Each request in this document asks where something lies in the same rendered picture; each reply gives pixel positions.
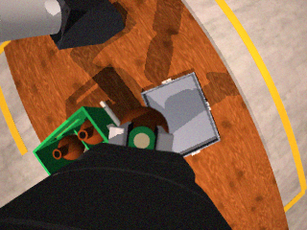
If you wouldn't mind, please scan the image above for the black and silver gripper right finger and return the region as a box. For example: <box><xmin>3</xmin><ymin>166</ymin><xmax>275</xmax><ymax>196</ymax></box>
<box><xmin>153</xmin><ymin>126</ymin><xmax>174</xmax><ymax>151</ymax></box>

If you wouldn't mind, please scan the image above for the green bottle crate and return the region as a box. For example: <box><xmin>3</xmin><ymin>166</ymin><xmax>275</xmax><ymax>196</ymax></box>
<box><xmin>33</xmin><ymin>106</ymin><xmax>117</xmax><ymax>175</ymax></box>

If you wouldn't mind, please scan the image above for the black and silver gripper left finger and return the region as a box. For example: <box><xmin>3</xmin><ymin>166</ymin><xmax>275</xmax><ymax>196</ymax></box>
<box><xmin>108</xmin><ymin>122</ymin><xmax>133</xmax><ymax>146</ymax></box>

